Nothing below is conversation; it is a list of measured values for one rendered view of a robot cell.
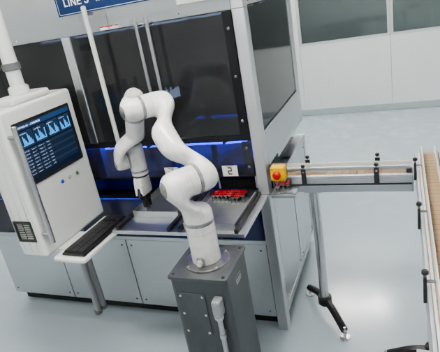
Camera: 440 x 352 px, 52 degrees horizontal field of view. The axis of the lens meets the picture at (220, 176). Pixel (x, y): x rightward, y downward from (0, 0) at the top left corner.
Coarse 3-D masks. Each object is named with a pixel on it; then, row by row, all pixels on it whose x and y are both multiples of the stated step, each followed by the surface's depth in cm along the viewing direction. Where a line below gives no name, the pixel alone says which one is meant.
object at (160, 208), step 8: (160, 192) 261; (152, 200) 251; (160, 200) 249; (136, 208) 237; (144, 208) 243; (152, 208) 242; (160, 208) 240; (168, 208) 238; (176, 208) 236; (136, 216) 235; (144, 216) 233; (152, 216) 231; (160, 216) 229; (168, 216) 228; (176, 216) 226
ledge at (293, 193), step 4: (292, 188) 236; (296, 188) 235; (272, 192) 235; (284, 192) 233; (288, 192) 232; (292, 192) 231; (296, 192) 230; (272, 196) 233; (276, 196) 232; (280, 196) 231; (284, 196) 230; (288, 196) 230; (292, 196) 229; (296, 196) 230
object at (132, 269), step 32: (288, 160) 275; (288, 224) 272; (32, 256) 317; (96, 256) 295; (128, 256) 285; (160, 256) 276; (256, 256) 251; (288, 256) 270; (32, 288) 331; (64, 288) 319; (128, 288) 297; (160, 288) 287; (256, 288) 260; (288, 288) 268
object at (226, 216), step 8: (208, 192) 241; (208, 200) 239; (248, 200) 230; (216, 208) 228; (224, 208) 227; (232, 208) 225; (240, 208) 224; (216, 216) 220; (224, 216) 219; (232, 216) 217; (240, 216) 210; (216, 224) 206; (224, 224) 204; (232, 224) 203
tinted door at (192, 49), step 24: (168, 24) 216; (192, 24) 212; (216, 24) 208; (168, 48) 220; (192, 48) 216; (216, 48) 212; (168, 72) 226; (192, 72) 221; (216, 72) 217; (192, 96) 227; (216, 96) 222; (192, 120) 232; (216, 120) 227
